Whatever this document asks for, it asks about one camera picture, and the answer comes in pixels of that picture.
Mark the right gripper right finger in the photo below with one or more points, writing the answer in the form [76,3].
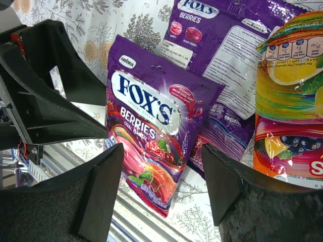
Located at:
[247,205]

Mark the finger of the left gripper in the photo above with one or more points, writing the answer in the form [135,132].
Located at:
[46,46]
[39,114]

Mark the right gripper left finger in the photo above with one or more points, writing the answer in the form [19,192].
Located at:
[72,206]

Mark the orange Fox's candy bag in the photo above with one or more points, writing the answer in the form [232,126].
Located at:
[288,100]

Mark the colourful snack packet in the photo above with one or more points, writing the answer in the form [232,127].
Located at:
[156,110]

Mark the floral table mat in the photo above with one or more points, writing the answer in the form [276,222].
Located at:
[92,27]

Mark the aluminium rail frame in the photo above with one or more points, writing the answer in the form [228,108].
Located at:
[113,196]

